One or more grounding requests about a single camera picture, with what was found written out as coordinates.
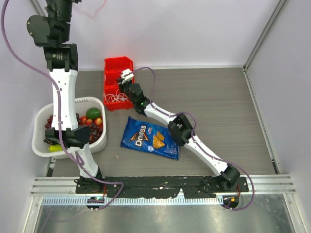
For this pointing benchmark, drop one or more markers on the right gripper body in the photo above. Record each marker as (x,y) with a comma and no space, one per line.
(124,88)

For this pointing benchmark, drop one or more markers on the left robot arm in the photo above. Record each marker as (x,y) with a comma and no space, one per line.
(52,34)

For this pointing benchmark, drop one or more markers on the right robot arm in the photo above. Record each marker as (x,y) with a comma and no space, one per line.
(182,133)

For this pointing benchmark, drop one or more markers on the green avocado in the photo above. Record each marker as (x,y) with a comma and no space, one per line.
(93,113)

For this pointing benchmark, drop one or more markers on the red-yellow peaches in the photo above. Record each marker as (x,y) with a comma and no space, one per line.
(83,120)

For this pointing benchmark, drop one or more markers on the blue Doritos chip bag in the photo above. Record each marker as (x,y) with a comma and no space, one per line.
(149,138)

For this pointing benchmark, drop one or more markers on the purple grape bunch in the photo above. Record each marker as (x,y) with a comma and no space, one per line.
(48,124)

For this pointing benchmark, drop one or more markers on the yellow-green pear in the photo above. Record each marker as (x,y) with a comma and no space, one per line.
(55,148)

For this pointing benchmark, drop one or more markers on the white fruit basket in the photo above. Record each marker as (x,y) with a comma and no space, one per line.
(81,106)

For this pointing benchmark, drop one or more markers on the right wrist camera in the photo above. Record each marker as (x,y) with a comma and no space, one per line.
(126,76)

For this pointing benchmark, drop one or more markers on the slotted cable duct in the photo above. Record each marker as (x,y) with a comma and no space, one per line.
(90,201)

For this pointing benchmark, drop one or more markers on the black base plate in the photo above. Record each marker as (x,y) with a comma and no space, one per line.
(158,187)

